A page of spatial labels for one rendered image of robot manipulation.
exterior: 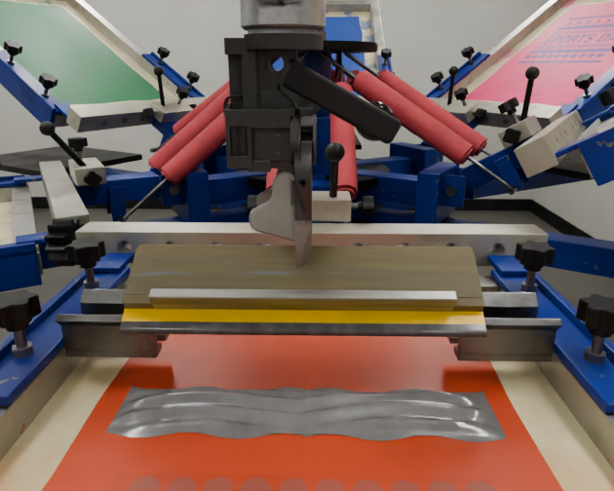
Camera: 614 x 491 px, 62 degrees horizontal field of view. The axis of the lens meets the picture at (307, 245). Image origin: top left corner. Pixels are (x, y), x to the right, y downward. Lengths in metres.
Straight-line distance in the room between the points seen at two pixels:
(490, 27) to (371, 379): 4.41
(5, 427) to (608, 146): 0.80
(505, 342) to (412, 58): 4.20
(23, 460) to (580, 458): 0.47
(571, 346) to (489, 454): 0.16
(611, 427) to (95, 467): 0.43
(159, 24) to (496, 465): 4.56
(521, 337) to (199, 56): 4.33
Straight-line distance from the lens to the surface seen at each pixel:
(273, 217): 0.48
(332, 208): 0.78
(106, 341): 0.58
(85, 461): 0.50
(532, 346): 0.58
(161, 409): 0.52
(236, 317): 0.51
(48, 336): 0.60
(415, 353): 0.61
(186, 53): 4.74
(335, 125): 1.06
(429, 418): 0.50
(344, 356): 0.59
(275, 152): 0.47
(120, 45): 2.17
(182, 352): 0.62
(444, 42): 4.73
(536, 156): 0.87
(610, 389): 0.53
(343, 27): 2.49
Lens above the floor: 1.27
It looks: 19 degrees down
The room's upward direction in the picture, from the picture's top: straight up
